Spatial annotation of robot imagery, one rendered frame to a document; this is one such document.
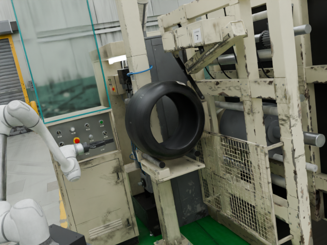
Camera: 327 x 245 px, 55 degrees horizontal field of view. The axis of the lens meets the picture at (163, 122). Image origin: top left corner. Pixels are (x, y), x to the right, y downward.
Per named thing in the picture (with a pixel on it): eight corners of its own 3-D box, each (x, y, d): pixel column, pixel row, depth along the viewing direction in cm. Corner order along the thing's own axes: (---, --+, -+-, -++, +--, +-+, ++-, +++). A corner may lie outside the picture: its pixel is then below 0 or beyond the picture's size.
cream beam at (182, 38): (163, 53, 243) (159, 34, 240) (191, 48, 253) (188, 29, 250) (204, 45, 188) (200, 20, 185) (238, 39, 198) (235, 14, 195)
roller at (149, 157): (144, 150, 246) (148, 154, 248) (140, 154, 245) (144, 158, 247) (162, 160, 214) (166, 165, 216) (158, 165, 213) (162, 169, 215)
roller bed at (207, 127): (185, 136, 276) (179, 103, 270) (200, 132, 282) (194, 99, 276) (196, 140, 258) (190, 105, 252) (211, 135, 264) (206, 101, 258)
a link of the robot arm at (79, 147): (72, 143, 236) (80, 141, 238) (75, 154, 238) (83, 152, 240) (74, 145, 228) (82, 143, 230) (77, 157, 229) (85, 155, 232)
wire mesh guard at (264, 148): (203, 202, 280) (190, 127, 266) (205, 201, 280) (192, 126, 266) (277, 252, 198) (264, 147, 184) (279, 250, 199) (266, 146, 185)
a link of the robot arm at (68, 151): (73, 148, 239) (78, 163, 233) (52, 154, 234) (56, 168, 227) (72, 140, 231) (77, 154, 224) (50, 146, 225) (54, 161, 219)
